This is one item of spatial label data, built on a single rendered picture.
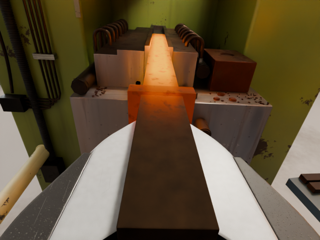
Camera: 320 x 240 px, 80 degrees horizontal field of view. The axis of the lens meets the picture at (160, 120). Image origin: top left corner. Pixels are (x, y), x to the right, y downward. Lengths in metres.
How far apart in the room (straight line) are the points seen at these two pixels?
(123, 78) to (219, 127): 0.22
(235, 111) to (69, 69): 0.44
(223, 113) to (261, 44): 0.26
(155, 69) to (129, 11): 0.68
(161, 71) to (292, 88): 0.53
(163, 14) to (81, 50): 0.41
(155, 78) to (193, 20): 0.71
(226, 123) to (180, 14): 0.57
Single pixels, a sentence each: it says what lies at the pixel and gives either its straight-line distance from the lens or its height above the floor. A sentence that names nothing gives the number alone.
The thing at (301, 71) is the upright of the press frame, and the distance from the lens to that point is 0.68.
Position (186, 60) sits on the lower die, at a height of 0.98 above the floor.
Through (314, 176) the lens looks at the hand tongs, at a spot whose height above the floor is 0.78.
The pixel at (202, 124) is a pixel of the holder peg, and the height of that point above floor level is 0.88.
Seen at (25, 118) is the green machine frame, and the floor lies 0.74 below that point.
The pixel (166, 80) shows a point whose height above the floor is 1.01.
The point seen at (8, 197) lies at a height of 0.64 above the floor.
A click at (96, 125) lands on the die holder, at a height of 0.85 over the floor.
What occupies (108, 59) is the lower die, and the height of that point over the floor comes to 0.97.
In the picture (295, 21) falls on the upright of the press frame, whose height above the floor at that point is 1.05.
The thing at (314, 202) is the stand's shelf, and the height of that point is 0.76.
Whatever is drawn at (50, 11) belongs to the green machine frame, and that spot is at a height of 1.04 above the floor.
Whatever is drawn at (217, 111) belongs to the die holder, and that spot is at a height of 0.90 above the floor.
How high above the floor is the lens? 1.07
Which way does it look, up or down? 31 degrees down
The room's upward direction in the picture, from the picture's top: 4 degrees clockwise
